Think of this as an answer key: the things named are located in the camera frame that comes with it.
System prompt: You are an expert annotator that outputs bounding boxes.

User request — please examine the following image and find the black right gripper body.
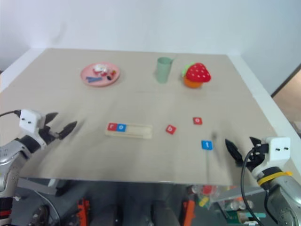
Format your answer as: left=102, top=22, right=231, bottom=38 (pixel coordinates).
left=242, top=143, right=269, bottom=172

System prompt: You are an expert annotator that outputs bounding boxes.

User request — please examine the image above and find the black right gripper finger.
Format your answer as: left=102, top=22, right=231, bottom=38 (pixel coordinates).
left=249, top=136, right=262, bottom=148
left=225, top=138, right=245, bottom=167

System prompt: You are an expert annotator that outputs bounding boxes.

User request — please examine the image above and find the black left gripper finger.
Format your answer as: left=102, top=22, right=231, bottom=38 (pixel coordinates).
left=59, top=121, right=78, bottom=141
left=44, top=112, right=59, bottom=129

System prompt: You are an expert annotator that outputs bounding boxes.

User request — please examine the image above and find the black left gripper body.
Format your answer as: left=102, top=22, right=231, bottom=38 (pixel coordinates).
left=39, top=125, right=61, bottom=145

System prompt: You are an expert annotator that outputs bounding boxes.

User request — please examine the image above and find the wooden letter tile holder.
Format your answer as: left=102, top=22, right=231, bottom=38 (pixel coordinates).
left=105, top=122, right=153, bottom=139

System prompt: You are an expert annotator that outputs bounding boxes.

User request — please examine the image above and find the yellow zip tie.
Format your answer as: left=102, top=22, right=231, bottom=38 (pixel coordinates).
left=257, top=171, right=293, bottom=187

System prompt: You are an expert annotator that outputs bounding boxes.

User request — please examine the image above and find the clear bag of toys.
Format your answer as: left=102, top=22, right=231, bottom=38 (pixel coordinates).
left=188, top=185, right=223, bottom=209

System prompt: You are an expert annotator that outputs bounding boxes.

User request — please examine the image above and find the tan wooden cabinet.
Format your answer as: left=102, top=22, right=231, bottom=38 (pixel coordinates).
left=270, top=63, right=301, bottom=139

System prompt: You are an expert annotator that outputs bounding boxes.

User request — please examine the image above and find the pink round plate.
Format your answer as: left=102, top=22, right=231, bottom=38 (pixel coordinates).
left=80, top=62, right=122, bottom=88

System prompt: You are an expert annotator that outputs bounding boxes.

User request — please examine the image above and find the blue flat toy piece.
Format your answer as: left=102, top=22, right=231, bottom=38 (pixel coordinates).
left=85, top=75, right=103, bottom=84

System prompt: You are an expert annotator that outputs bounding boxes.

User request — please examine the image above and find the white and red toy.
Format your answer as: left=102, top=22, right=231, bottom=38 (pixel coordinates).
left=92, top=64, right=108, bottom=75

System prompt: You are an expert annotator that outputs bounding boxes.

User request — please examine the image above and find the orange plastic bar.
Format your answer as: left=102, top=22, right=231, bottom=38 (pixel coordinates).
left=182, top=199, right=196, bottom=226

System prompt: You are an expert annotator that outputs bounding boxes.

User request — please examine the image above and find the orange ball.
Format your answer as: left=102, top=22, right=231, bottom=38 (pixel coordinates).
left=183, top=76, right=204, bottom=89

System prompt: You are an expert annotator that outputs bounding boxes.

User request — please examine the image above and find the orange and black tool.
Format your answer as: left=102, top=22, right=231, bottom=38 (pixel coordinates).
left=77, top=198, right=92, bottom=220

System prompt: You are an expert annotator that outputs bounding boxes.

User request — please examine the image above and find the red strawberry plush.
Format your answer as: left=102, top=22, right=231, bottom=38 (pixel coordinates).
left=181, top=62, right=212, bottom=83

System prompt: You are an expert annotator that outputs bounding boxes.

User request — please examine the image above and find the dark rounded shape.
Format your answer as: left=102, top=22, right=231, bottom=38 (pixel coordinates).
left=150, top=202, right=182, bottom=226

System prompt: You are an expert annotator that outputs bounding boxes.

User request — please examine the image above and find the green plastic cup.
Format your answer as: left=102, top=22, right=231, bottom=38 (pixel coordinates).
left=156, top=56, right=174, bottom=84

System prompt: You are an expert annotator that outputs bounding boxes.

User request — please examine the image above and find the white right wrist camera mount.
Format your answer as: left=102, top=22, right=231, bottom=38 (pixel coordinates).
left=252, top=136, right=291, bottom=180

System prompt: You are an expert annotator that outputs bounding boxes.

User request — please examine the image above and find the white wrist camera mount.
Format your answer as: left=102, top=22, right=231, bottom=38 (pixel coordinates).
left=19, top=109, right=47, bottom=148
left=252, top=136, right=291, bottom=180

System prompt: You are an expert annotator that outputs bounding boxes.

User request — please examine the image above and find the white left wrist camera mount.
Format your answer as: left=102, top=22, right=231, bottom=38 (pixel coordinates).
left=19, top=109, right=47, bottom=148

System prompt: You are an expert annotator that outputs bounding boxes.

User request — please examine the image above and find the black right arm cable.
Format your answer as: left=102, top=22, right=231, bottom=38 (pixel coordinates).
left=240, top=147, right=267, bottom=223

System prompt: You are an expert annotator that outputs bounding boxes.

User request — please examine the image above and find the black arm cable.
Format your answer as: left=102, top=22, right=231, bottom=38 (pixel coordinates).
left=240, top=147, right=267, bottom=223
left=0, top=110, right=22, bottom=118

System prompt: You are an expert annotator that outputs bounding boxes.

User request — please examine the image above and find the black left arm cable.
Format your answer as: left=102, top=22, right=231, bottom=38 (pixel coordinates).
left=0, top=110, right=22, bottom=118

